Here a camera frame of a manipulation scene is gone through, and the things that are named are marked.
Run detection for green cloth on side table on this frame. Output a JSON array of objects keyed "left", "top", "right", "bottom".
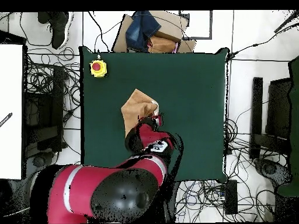
[{"left": 277, "top": 55, "right": 299, "bottom": 197}]

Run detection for black box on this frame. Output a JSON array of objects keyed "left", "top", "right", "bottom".
[{"left": 265, "top": 78, "right": 293, "bottom": 141}]

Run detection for person's foot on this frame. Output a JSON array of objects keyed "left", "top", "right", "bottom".
[
  {"left": 37, "top": 11, "right": 50, "bottom": 25},
  {"left": 47, "top": 11, "right": 71, "bottom": 50}
]

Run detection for black equipment case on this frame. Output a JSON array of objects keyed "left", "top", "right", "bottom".
[{"left": 23, "top": 64, "right": 65, "bottom": 153}]

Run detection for folded tan towel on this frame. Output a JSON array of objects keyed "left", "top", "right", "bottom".
[{"left": 147, "top": 35, "right": 179, "bottom": 54}]

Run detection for black rod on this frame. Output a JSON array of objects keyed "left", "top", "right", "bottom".
[{"left": 273, "top": 10, "right": 299, "bottom": 34}]

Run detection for black cable with connector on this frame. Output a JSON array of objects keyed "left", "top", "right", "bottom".
[{"left": 227, "top": 22, "right": 299, "bottom": 60}]

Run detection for dark green table cloth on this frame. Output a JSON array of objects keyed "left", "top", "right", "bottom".
[{"left": 78, "top": 45, "right": 230, "bottom": 184}]

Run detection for black square metal frame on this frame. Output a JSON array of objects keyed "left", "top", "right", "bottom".
[{"left": 178, "top": 9, "right": 214, "bottom": 40}]

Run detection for white desk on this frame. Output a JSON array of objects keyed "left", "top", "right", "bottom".
[{"left": 0, "top": 44, "right": 23, "bottom": 180}]

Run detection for tan terry towel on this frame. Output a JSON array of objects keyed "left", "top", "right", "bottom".
[{"left": 120, "top": 88, "right": 160, "bottom": 138}]

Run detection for blue denim jeans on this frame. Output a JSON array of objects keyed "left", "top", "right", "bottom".
[{"left": 125, "top": 10, "right": 162, "bottom": 53}]

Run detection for black pedestal foot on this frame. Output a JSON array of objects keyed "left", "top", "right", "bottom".
[
  {"left": 253, "top": 157, "right": 293, "bottom": 187},
  {"left": 25, "top": 151, "right": 55, "bottom": 180}
]

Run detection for yellow emergency stop button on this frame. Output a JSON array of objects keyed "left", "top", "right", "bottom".
[{"left": 89, "top": 59, "right": 109, "bottom": 79}]

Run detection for black flat bar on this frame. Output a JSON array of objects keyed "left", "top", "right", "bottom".
[{"left": 249, "top": 76, "right": 264, "bottom": 161}]

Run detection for black power strip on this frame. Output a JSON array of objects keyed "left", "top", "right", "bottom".
[{"left": 224, "top": 179, "right": 239, "bottom": 215}]

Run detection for brown cardboard box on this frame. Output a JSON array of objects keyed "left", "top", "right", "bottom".
[{"left": 112, "top": 10, "right": 197, "bottom": 54}]

